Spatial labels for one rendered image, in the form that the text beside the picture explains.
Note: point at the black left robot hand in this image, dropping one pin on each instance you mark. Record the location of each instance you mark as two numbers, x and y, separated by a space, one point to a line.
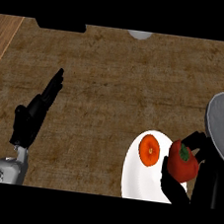
30 120

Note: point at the white round object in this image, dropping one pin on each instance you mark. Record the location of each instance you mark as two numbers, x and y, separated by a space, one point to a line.
139 34

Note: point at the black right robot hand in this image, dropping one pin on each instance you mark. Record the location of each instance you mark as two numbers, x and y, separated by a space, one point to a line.
208 182

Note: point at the white plate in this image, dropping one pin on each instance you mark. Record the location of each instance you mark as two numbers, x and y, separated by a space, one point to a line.
142 174

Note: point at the grey pan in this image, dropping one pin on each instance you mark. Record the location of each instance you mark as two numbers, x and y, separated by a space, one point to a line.
223 124

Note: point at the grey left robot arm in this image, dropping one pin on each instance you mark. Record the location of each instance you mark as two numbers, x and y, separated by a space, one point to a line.
8 170

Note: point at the orange slice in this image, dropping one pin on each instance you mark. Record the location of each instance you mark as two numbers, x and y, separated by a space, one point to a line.
149 150

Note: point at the black appliance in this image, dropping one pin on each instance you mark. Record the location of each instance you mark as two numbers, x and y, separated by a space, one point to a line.
61 25

